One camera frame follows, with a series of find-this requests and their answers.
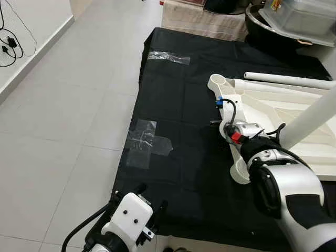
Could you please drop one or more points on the white plastic table leg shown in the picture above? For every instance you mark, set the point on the white plastic table leg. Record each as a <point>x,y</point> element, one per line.
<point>315,118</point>
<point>289,80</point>

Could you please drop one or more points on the black robot foot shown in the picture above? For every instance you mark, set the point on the black robot foot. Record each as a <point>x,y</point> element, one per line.
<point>180,250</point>

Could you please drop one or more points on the clear tape cross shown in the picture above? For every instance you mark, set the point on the clear tape cross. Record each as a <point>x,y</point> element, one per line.
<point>147,144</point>

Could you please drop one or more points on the black tablecloth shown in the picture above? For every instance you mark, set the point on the black tablecloth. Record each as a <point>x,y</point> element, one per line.
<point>173,115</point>

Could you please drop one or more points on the white plastic table top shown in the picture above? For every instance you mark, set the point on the white plastic table top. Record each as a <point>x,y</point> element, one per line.
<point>273,110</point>

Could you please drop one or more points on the beige cloth covered table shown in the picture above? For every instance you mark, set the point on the beige cloth covered table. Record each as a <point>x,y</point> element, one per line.
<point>199,23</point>

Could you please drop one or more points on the black wok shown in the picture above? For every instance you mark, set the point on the black wok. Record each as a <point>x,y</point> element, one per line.
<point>257,31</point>

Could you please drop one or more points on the black power adapter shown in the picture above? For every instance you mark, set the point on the black power adapter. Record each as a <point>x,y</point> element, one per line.
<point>11,40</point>

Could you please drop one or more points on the black bag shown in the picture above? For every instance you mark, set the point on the black bag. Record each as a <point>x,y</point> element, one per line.
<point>226,5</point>

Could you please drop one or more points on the clear plastic storage container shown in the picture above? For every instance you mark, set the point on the clear plastic storage container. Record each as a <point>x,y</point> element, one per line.
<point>304,21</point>

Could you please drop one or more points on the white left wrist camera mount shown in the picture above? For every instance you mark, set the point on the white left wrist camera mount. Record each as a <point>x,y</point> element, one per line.
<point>130,215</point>

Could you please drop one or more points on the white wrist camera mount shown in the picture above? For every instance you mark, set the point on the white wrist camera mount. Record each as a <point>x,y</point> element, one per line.
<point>130,215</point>
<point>239,118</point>

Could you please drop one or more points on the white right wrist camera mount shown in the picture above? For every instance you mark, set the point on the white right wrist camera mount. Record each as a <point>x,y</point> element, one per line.
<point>239,118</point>

